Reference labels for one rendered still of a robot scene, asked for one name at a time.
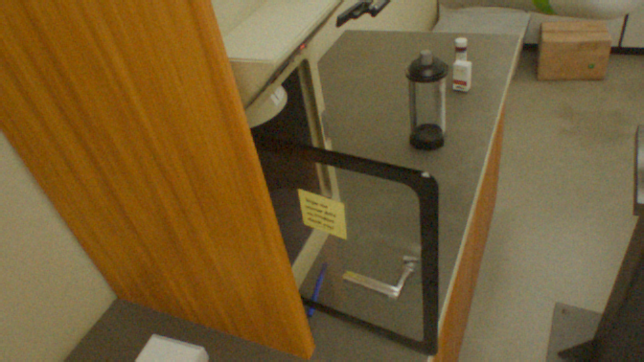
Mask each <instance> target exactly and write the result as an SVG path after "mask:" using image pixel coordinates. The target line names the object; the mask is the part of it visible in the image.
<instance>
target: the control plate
mask: <svg viewBox="0 0 644 362"><path fill-rule="evenodd" d="M329 17H330V16H329ZM329 17H328V18H329ZM328 18H327V19H328ZM327 19H326V20H325V21H324V22H323V23H322V24H321V25H319V26H318V27H317V28H316V29H315V31H314V32H317V31H318V30H319V28H321V27H322V26H323V25H324V23H325V22H326V21H327ZM314 32H313V33H314ZM313 33H312V34H311V35H310V36H309V37H308V39H307V40H306V41H305V42H304V43H303V44H302V45H301V46H300V47H299V48H298V50H297V51H296V52H295V53H294V54H293V55H292V56H291V57H289V58H288V59H287V60H286V61H285V62H284V63H283V64H282V65H281V66H280V68H279V69H278V70H277V71H276V72H275V73H274V76H273V77H272V78H271V79H270V81H269V82H268V83H267V85H266V86H265V87H264V89H263V90H262V91H261V93H259V94H258V95H257V97H256V98H255V99H254V101H255V100H256V99H257V98H258V97H259V96H260V95H262V93H263V91H264V90H265V89H266V88H267V87H268V86H269V85H270V84H271V82H272V81H273V80H274V79H275V78H276V77H278V74H279V73H280V72H281V71H282V69H283V68H284V67H285V66H286V65H287V64H291V62H292V60H293V58H296V57H297V56H298V55H297V54H298V53H299V52H300V51H301V52H302V51H303V50H304V49H305V48H304V47H305V46H306V45H308V44H309V42H310V41H311V38H312V36H313ZM304 44H305V45H304ZM303 45H304V47H303V48H304V49H303V48H302V49H301V47H302V46H303ZM300 49H301V50H300ZM301 52H300V53H301ZM289 61H291V62H289ZM251 104H252V103H251ZM251 104H250V105H251Z"/></svg>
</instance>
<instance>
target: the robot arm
mask: <svg viewBox="0 0 644 362"><path fill-rule="evenodd" d="M374 1H375V0H365V3H364V2H363V1H362V0H360V1H359V2H358V3H356V4H355V5H353V6H351V7H350V8H349V9H348V10H346V11H344V12H343V13H341V14H340V15H339V16H338V17H337V18H336V23H335V26H336V27H337V28H339V27H340V26H342V25H343V24H345V23H346V22H347V21H349V20H350V19H354V20H357V19H359V18H360V17H361V16H362V15H363V14H366V13H369V14H371V17H376V16H377V15H378V14H379V13H380V12H381V11H382V10H383V9H384V8H386V7H387V6H388V5H389V4H390V3H391V2H392V1H393V0H379V1H378V2H377V3H376V4H375V5H374V6H372V4H373V2H374ZM438 1H439V2H440V3H441V4H442V5H443V6H444V7H446V8H448V9H452V10H459V9H464V8H470V7H479V6H480V7H503V8H513V9H516V10H521V11H531V12H536V13H540V14H545V15H550V16H553V15H558V16H565V17H574V18H584V19H599V20H608V19H613V18H617V17H620V16H624V15H626V14H628V13H630V12H631V11H633V10H635V9H636V8H637V7H639V6H640V5H641V4H642V3H643V2H644V0H438ZM363 4H364V5H363Z"/></svg>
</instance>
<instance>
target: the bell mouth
mask: <svg viewBox="0 0 644 362"><path fill-rule="evenodd" d="M286 101H287V93H286V91H285V90H284V89H283V87H282V86H281V84H280V86H279V87H278V88H277V89H276V90H275V91H274V92H273V93H272V94H271V96H270V97H269V98H268V99H267V100H266V101H265V102H264V103H263V104H262V106H260V107H259V109H258V110H257V111H256V112H255V113H254V114H253V115H252V117H251V118H250V119H249V120H248V121H247V122H248V126H249V128H250V127H253V126H256V125H258V124H263V123H265V122H267V121H269V120H270V119H272V118H273V117H275V116H276V115H277V114H278V113H279V112H280V111H281V110H282V108H283V107H284V105H285V103H286Z"/></svg>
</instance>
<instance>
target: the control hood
mask: <svg viewBox="0 0 644 362"><path fill-rule="evenodd" d="M344 1H345V0H269V1H268V2H266V3H265V4H264V5H263V6H262V7H260V8H259V9H258V10H257V11H255V12H253V13H252V14H251V15H249V16H248V17H247V18H246V19H244V20H243V21H242V23H241V24H239V25H238V26H237V27H236V28H235V29H233V30H232V31H231V33H230V34H228V35H227V36H226V37H225V38H224V39H223V41H224V45H225V48H226V51H227V55H228V57H229V60H230V64H231V67H232V70H233V75H234V78H235V81H236V84H237V87H238V90H239V94H240V97H241V103H242V106H243V110H244V112H245V110H246V109H247V108H248V106H249V105H250V104H251V103H252V102H253V101H254V99H255V98H256V97H257V95H258V94H259V93H261V91H262V90H263V89H264V88H265V86H266V85H267V83H268V82H269V81H270V79H271V78H272V77H273V76H274V73H275V72H276V71H277V70H278V69H279V68H280V66H281V65H282V64H283V63H284V62H285V61H286V60H287V59H288V58H289V57H291V56H292V55H293V54H294V53H295V52H296V51H297V50H298V48H299V47H300V46H301V45H302V44H303V43H304V42H305V41H306V40H307V39H308V37H309V36H310V35H311V34H312V33H313V32H314V31H315V29H316V28H317V27H318V26H319V25H321V24H322V23H323V22H324V21H325V20H326V19H327V18H328V17H329V16H330V17H329V18H328V19H327V21H326V22H325V23H324V25H323V26H322V27H321V28H319V30H318V31H317V32H316V33H315V34H317V33H318V32H319V31H321V30H322V29H323V28H324V26H325V25H326V24H327V23H328V21H329V20H330V19H331V18H332V16H333V15H334V14H335V12H336V11H337V10H338V9H339V7H340V6H341V5H342V4H343V2H344ZM311 39H312V38H311Z"/></svg>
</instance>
